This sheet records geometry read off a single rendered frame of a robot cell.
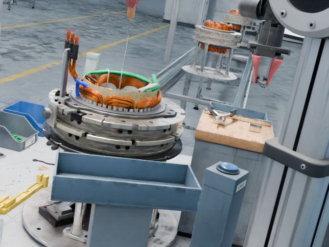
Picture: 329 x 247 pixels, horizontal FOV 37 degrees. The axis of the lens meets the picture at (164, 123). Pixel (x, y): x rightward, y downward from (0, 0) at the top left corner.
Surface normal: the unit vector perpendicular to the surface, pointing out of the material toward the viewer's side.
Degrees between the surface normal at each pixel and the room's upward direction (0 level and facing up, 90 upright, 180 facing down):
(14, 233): 0
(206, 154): 90
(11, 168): 0
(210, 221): 90
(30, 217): 0
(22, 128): 88
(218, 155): 90
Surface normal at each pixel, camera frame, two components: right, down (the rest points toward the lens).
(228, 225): 0.83, 0.29
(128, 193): 0.15, 0.32
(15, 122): -0.20, 0.20
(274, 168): -0.74, 0.07
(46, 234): 0.17, -0.94
